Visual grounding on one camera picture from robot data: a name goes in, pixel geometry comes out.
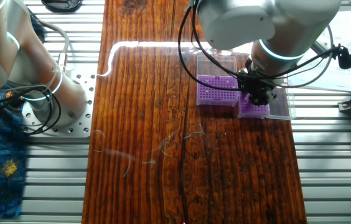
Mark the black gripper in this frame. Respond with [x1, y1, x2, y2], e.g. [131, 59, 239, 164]
[239, 70, 278, 106]

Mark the purple pipette tip box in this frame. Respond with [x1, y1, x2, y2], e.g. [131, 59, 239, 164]
[237, 77, 297, 121]
[195, 54, 239, 107]

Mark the white printed paper sheet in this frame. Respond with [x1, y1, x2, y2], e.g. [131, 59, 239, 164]
[286, 11, 351, 93]

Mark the brown wooden board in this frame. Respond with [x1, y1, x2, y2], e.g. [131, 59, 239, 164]
[81, 0, 307, 224]

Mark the black C-clamp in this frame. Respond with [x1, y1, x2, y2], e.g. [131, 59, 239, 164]
[40, 0, 83, 13]

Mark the black cable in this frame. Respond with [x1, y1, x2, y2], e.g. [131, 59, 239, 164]
[190, 0, 341, 89]
[177, 0, 246, 93]
[0, 85, 63, 135]

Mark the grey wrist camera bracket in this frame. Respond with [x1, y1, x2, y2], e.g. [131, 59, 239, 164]
[311, 40, 338, 58]

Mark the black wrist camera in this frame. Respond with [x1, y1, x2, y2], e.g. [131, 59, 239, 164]
[337, 45, 351, 70]

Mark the silver perforated base plate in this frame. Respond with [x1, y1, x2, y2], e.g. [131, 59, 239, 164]
[21, 70, 97, 138]

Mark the grey cable with metal connector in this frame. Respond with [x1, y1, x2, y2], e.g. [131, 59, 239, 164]
[40, 21, 70, 71]

